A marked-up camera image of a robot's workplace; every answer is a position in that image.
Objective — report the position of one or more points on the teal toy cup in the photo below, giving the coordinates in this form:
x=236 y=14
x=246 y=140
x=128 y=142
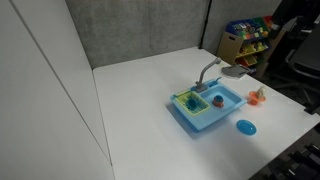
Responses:
x=192 y=103

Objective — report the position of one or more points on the orange toy cup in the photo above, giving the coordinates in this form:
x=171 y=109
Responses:
x=218 y=104

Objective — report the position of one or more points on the grey toy faucet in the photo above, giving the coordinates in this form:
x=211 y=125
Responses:
x=202 y=75

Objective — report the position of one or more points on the yellow-green dish rack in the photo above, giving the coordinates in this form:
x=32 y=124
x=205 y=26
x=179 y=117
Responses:
x=201 y=108

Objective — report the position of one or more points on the light blue toy sink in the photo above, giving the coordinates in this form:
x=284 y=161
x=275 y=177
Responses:
x=206 y=120

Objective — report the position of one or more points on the black vertical pole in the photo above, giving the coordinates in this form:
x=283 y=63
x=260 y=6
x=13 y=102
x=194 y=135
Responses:
x=205 y=23

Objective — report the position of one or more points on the wooden toy storage shelf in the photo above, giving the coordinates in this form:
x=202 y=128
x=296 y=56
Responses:
x=230 y=46

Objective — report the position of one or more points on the blue toy plate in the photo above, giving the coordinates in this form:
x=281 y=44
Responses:
x=246 y=127

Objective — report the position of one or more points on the orange toy bowl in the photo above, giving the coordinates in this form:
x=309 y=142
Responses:
x=254 y=99

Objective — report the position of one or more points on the cream toy food piece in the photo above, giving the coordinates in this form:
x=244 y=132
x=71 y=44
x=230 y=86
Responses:
x=261 y=91

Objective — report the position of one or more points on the black office chair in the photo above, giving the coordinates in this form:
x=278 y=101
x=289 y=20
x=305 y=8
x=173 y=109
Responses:
x=308 y=56

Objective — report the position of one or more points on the black clamp equipment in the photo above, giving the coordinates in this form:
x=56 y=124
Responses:
x=300 y=163

